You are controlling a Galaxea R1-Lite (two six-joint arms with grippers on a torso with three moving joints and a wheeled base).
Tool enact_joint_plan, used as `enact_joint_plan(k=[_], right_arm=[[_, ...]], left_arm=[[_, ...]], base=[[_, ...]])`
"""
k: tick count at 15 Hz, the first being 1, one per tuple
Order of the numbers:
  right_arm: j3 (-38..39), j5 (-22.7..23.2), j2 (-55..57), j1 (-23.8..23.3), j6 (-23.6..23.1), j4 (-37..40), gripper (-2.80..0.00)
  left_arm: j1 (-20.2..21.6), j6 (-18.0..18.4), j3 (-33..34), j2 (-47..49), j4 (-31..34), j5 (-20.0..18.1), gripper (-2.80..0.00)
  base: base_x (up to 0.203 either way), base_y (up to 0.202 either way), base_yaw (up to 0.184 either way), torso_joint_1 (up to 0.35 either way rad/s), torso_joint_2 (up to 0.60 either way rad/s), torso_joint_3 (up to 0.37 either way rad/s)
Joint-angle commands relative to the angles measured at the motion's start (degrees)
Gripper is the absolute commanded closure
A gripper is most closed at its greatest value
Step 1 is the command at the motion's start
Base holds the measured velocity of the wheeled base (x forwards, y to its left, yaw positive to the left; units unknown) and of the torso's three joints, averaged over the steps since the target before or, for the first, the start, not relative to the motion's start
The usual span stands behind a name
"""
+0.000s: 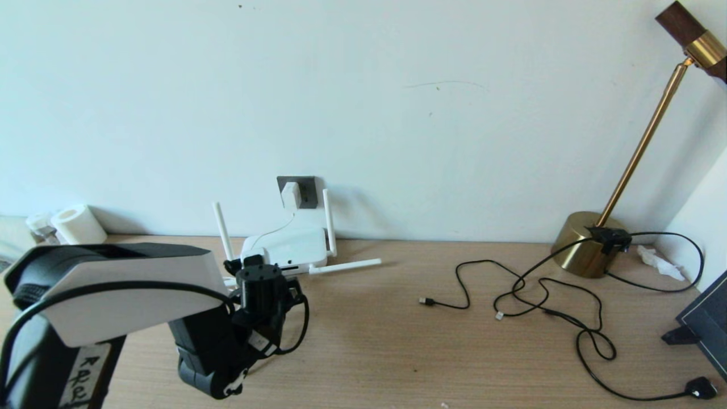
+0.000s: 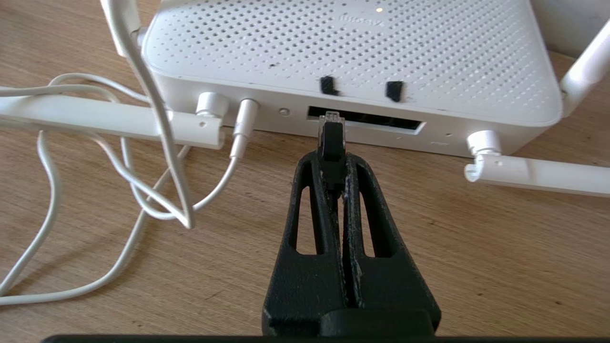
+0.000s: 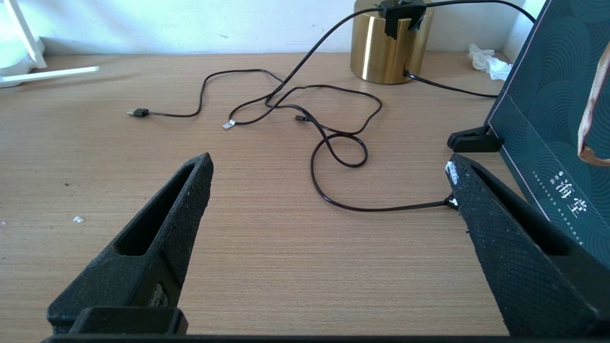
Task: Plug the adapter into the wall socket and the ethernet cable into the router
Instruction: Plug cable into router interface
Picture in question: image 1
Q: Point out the crumpled white tissue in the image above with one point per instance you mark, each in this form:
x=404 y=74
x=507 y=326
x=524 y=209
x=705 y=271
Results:
x=659 y=262

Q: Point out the small clear jar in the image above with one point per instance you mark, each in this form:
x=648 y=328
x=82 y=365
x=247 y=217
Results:
x=40 y=224

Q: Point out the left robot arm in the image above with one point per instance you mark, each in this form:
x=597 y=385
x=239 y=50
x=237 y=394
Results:
x=125 y=295

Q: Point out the white router with antennas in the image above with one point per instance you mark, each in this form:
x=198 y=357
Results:
x=292 y=247

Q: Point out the black clip stand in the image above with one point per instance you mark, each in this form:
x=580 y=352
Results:
x=679 y=336

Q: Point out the white power adapter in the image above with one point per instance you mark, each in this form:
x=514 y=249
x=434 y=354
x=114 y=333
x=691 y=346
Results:
x=291 y=195

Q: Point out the black clip on lamp base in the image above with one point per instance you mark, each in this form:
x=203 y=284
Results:
x=610 y=236

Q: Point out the white toilet paper roll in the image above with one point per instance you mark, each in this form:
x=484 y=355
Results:
x=79 y=225

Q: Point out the grey wall socket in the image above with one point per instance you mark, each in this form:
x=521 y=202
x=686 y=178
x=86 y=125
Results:
x=309 y=192

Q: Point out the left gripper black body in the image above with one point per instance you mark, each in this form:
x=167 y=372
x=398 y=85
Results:
x=294 y=295

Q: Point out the brass desk lamp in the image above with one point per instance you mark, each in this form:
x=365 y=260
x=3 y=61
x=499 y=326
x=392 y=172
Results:
x=579 y=250

